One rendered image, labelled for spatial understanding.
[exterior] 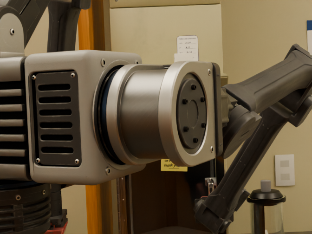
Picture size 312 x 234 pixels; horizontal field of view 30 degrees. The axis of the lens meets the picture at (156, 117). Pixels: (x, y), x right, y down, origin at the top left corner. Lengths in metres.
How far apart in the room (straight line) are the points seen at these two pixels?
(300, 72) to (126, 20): 0.73
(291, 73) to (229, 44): 1.08
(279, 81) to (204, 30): 0.71
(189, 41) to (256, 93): 0.77
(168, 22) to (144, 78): 1.04
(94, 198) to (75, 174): 0.96
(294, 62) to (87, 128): 0.55
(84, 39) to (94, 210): 0.47
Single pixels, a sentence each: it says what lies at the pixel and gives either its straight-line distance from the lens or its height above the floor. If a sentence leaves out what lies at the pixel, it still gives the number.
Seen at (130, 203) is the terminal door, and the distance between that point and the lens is 1.70.
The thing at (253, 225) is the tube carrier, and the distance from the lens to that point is 1.66.
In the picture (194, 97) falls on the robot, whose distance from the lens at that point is 0.66.
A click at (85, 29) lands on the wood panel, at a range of 1.61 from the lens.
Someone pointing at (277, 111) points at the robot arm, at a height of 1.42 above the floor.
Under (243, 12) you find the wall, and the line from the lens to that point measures 2.15.
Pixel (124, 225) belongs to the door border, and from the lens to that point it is 1.72.
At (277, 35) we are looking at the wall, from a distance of 2.16.
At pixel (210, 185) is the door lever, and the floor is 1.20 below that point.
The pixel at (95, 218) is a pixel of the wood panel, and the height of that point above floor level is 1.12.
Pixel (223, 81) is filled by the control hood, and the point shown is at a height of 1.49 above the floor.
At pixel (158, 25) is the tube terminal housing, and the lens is 1.69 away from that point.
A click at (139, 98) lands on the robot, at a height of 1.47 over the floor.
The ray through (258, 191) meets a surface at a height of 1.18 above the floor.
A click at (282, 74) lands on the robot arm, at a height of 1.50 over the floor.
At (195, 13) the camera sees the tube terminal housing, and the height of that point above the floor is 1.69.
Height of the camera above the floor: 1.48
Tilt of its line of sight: 3 degrees down
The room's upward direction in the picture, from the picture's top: 2 degrees counter-clockwise
